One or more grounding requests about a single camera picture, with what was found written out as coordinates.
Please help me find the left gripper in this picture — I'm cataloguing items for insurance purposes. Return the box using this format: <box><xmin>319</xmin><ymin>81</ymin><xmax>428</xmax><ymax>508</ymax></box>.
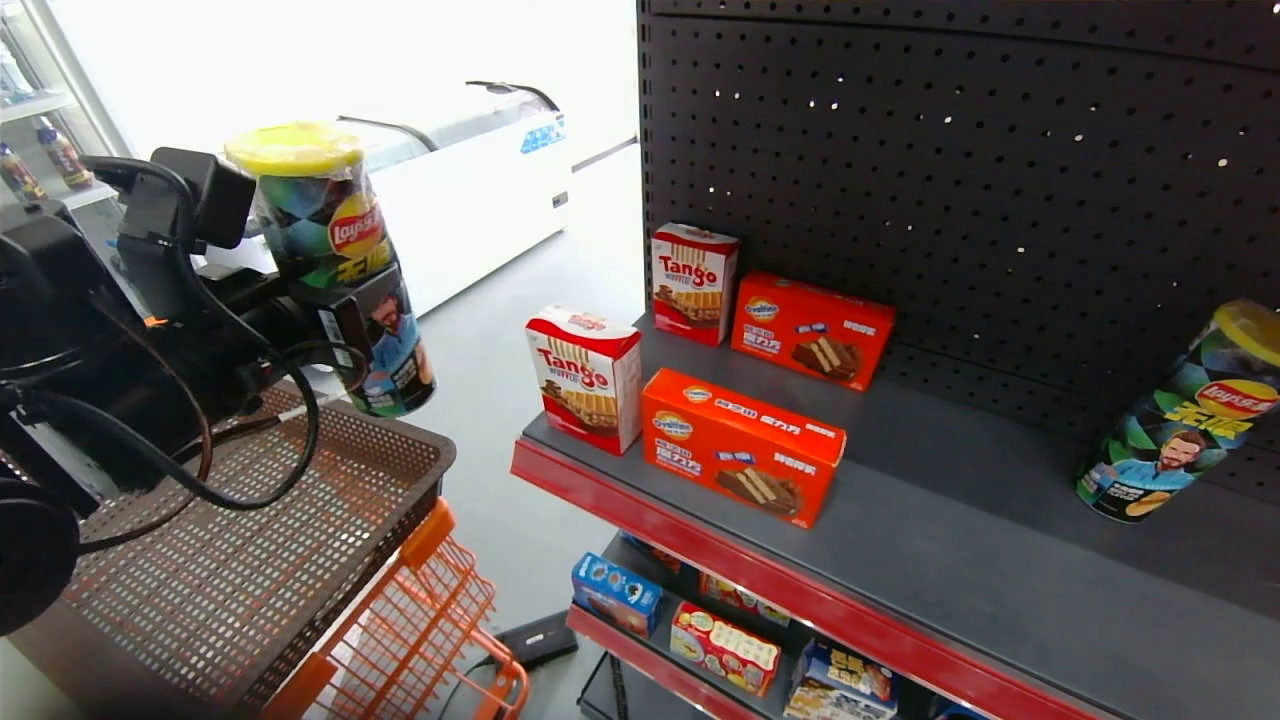
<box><xmin>200</xmin><ymin>264</ymin><xmax>404</xmax><ymax>403</ymax></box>

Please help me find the chips can with yellow lid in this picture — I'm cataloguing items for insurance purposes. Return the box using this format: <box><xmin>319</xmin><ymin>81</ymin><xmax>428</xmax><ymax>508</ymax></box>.
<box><xmin>224</xmin><ymin>122</ymin><xmax>437</xmax><ymax>419</ymax></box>
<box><xmin>1075</xmin><ymin>298</ymin><xmax>1280</xmax><ymax>525</ymax></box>

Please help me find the orange shopping cart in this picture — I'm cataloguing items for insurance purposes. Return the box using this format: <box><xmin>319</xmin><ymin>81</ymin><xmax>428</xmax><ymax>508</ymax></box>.
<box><xmin>0</xmin><ymin>385</ymin><xmax>531</xmax><ymax>720</ymax></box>

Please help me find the black shop shelf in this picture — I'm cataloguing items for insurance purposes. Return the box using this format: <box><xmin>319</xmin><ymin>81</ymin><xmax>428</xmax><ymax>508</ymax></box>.
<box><xmin>510</xmin><ymin>0</ymin><xmax>1280</xmax><ymax>720</ymax></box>

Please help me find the white chest freezer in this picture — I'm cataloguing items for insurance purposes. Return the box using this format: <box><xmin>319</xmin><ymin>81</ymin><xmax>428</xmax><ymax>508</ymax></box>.
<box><xmin>336</xmin><ymin>80</ymin><xmax>574</xmax><ymax>318</ymax></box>

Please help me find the row of bottles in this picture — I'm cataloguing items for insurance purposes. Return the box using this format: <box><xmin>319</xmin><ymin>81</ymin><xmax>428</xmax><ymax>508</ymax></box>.
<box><xmin>0</xmin><ymin>117</ymin><xmax>97</xmax><ymax>206</ymax></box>

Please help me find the white drinks fridge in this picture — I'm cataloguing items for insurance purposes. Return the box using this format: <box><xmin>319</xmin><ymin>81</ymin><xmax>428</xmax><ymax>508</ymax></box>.
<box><xmin>0</xmin><ymin>0</ymin><xmax>136</xmax><ymax>246</ymax></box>

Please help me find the red white wafer box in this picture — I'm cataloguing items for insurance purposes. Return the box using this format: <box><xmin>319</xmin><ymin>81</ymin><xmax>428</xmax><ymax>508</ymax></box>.
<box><xmin>525</xmin><ymin>305</ymin><xmax>644</xmax><ymax>458</ymax></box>
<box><xmin>651</xmin><ymin>222</ymin><xmax>741</xmax><ymax>348</ymax></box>

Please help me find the black flat floor device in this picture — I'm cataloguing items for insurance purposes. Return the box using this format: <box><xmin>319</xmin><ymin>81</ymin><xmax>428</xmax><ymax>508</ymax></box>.
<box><xmin>494</xmin><ymin>610</ymin><xmax>580</xmax><ymax>670</ymax></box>

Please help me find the blue cookie box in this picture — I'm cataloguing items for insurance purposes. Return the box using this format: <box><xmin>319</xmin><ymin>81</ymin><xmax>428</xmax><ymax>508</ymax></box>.
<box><xmin>571</xmin><ymin>552</ymin><xmax>665</xmax><ymax>639</ymax></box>

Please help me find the orange chocolate wafer box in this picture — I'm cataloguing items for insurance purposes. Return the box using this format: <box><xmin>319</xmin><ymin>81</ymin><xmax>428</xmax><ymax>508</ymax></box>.
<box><xmin>641</xmin><ymin>367</ymin><xmax>848</xmax><ymax>530</ymax></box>
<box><xmin>730</xmin><ymin>272</ymin><xmax>898</xmax><ymax>393</ymax></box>

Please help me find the red yellow snack box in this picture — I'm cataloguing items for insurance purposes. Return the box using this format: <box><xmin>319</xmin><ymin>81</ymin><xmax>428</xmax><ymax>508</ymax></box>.
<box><xmin>670</xmin><ymin>601</ymin><xmax>782</xmax><ymax>699</ymax></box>

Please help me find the blue white snack box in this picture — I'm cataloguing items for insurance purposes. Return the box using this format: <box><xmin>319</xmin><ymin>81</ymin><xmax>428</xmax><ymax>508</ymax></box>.
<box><xmin>783</xmin><ymin>640</ymin><xmax>899</xmax><ymax>720</ymax></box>

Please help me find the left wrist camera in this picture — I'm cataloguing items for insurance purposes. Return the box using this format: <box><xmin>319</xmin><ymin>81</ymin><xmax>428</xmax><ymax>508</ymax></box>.
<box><xmin>117</xmin><ymin>147</ymin><xmax>258</xmax><ymax>319</ymax></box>

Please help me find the black cable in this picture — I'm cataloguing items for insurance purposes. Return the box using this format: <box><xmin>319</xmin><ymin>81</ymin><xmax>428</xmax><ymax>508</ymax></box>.
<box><xmin>20</xmin><ymin>340</ymin><xmax>373</xmax><ymax>513</ymax></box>

